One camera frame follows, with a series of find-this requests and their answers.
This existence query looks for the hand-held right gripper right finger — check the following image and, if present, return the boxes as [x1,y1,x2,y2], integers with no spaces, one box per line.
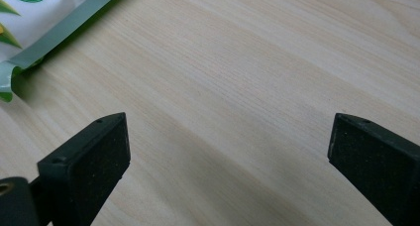
[327,112,420,226]

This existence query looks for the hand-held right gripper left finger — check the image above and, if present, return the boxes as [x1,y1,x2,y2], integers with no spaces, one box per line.
[30,112,132,226]

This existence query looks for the white and green plastic packet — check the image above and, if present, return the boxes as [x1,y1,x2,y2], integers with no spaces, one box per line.
[0,0,126,103]

